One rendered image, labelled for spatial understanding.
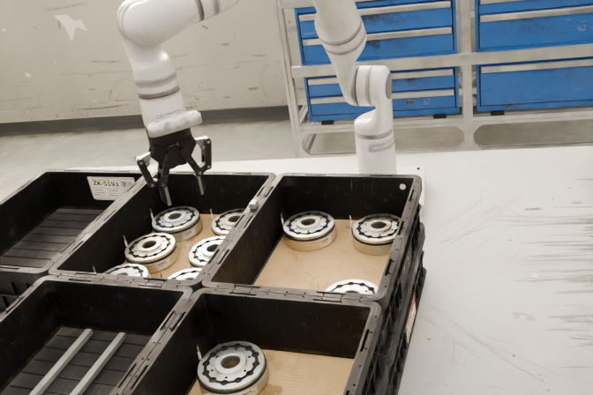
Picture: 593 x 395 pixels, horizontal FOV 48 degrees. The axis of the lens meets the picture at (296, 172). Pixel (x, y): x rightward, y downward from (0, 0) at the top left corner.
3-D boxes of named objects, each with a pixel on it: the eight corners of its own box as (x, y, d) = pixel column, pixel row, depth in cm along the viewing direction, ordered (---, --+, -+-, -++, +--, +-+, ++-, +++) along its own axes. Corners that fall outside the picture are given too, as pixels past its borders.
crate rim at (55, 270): (156, 179, 150) (153, 170, 149) (280, 182, 140) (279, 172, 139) (47, 285, 116) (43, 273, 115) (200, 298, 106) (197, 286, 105)
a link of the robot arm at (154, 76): (131, 89, 115) (145, 101, 108) (107, 1, 108) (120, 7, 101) (168, 78, 117) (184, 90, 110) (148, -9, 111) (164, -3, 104)
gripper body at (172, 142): (182, 103, 118) (192, 151, 122) (135, 116, 115) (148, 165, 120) (195, 115, 112) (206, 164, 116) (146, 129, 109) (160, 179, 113)
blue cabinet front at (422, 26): (310, 120, 329) (294, 8, 304) (459, 112, 312) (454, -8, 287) (309, 122, 326) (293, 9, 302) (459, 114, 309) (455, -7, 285)
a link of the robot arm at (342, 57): (320, 8, 136) (364, 6, 132) (352, 78, 159) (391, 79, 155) (311, 46, 132) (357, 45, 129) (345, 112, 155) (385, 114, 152)
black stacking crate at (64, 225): (59, 212, 164) (45, 171, 159) (165, 216, 154) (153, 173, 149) (-62, 313, 130) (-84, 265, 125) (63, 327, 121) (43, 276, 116)
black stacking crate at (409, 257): (288, 221, 144) (280, 175, 139) (425, 227, 134) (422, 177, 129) (213, 344, 110) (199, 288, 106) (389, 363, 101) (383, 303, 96)
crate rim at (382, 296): (281, 182, 140) (279, 172, 139) (424, 185, 130) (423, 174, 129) (200, 298, 106) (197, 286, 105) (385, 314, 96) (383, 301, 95)
